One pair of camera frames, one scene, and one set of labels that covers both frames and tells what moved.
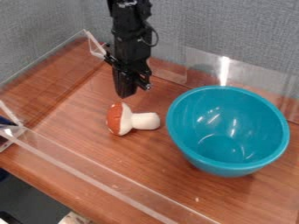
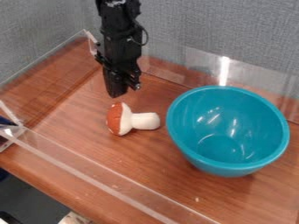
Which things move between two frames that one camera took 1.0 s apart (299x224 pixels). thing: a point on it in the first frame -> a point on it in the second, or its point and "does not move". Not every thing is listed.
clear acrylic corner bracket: (95, 45) does not move
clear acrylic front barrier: (55, 185) does not move
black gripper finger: (119, 73) -> (111, 83)
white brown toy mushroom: (122, 120) does not move
